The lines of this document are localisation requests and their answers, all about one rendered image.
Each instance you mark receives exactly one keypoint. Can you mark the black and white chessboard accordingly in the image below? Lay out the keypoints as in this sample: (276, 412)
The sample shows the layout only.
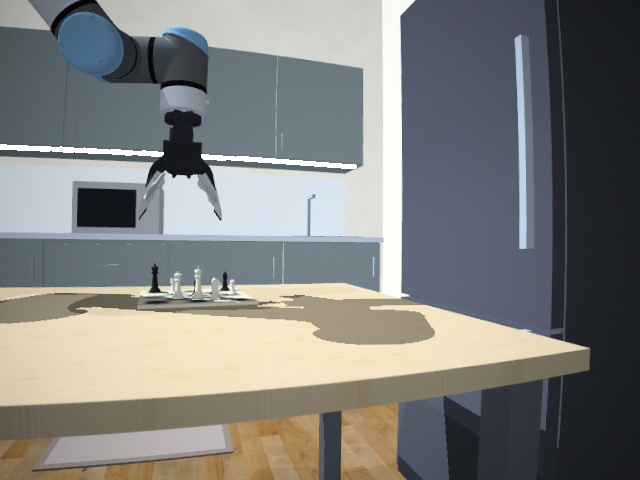
(163, 299)

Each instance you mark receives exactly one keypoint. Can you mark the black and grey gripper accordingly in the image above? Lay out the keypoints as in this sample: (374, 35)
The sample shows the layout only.
(181, 157)

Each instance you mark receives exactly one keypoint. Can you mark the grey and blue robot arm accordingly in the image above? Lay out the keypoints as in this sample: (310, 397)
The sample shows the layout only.
(178, 60)

